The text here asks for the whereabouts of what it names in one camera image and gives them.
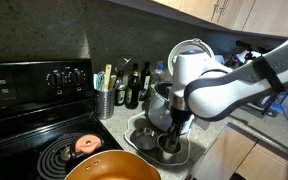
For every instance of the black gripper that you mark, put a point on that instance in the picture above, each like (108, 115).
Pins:
(173, 133)

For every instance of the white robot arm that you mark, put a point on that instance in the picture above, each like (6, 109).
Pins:
(206, 89)

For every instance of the small silver pot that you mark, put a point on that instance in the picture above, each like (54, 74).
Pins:
(167, 152)

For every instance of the orange interior cooking pot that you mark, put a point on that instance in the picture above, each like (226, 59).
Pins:
(114, 165)

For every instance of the white rice cooker lid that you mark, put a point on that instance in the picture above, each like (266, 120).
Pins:
(189, 55)

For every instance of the dark wine bottle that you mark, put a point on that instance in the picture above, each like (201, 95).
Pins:
(145, 81)

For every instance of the green olive oil bottle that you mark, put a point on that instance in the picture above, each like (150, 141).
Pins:
(133, 87)

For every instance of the clear plastic water bottle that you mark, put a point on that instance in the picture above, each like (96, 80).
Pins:
(159, 74)

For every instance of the perforated steel utensil holder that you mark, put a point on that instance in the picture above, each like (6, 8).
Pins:
(104, 104)

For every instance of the wooden spatula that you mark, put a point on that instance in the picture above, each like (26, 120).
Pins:
(107, 76)

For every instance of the black electric stove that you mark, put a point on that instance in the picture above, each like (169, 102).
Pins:
(45, 108)

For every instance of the wire mesh strainer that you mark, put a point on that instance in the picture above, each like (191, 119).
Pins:
(121, 62)

